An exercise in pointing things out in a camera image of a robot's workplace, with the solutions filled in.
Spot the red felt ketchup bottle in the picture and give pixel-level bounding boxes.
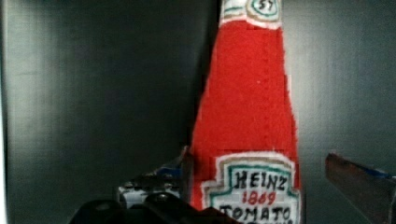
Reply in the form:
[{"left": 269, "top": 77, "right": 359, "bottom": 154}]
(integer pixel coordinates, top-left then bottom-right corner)
[{"left": 191, "top": 0, "right": 302, "bottom": 224}]

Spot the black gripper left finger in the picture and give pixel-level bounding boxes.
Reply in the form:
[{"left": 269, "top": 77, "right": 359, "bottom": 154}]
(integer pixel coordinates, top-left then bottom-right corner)
[{"left": 68, "top": 147, "right": 240, "bottom": 224}]

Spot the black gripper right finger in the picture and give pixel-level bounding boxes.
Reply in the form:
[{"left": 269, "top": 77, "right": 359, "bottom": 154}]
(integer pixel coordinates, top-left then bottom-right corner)
[{"left": 325, "top": 153, "right": 396, "bottom": 224}]

